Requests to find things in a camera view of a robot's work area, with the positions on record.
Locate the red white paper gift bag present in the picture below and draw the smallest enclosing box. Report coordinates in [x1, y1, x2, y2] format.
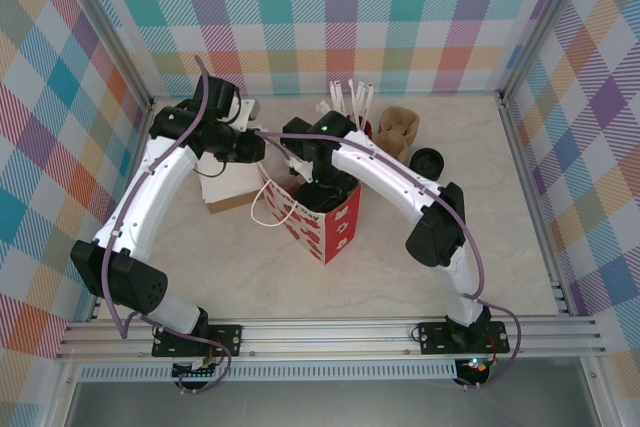
[249, 159, 362, 267]

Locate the white paper napkin stack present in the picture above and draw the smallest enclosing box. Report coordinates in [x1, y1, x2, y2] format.
[197, 156, 262, 204]

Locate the brown cardboard napkin box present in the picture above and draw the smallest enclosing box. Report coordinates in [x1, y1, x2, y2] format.
[203, 190, 261, 214]

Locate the brown pulp cup carrier stack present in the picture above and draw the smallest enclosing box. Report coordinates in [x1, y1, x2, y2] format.
[374, 105, 422, 154]

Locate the small electronics board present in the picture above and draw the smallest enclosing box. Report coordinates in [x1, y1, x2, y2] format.
[454, 356, 491, 377]
[172, 356, 221, 379]

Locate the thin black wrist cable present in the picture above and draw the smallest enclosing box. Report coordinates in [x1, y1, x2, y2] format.
[195, 154, 227, 179]

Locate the aluminium side rail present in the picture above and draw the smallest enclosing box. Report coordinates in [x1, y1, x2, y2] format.
[498, 90, 574, 317]
[87, 96, 157, 323]

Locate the aluminium frame post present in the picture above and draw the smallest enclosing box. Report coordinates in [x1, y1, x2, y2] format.
[499, 0, 596, 101]
[58, 0, 155, 113]

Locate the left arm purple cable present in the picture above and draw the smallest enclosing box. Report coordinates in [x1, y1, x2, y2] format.
[102, 55, 234, 396]

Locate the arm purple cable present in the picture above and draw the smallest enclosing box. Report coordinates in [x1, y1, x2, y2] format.
[257, 130, 522, 392]
[102, 55, 234, 396]

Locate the left black mount plate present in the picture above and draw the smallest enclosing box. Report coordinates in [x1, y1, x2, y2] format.
[152, 324, 245, 359]

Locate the black mount plate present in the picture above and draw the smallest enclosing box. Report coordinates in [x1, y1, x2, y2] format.
[417, 319, 511, 356]
[152, 324, 245, 359]

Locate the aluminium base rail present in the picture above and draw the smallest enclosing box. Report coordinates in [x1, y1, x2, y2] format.
[55, 315, 607, 362]

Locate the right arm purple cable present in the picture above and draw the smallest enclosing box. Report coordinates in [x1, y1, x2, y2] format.
[257, 130, 522, 392]

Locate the right black mount plate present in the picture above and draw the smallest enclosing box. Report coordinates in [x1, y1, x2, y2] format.
[417, 319, 511, 356]

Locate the perforated metal cable tray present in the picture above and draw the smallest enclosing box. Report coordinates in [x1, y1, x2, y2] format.
[79, 360, 459, 383]

